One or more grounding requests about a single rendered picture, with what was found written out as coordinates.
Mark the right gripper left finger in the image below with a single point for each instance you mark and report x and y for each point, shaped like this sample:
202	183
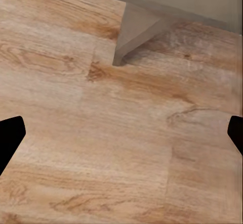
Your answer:
12	131

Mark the coffee table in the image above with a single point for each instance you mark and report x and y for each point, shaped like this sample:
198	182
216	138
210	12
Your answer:
144	19

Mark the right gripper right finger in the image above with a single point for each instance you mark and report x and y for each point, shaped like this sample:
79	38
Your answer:
235	131

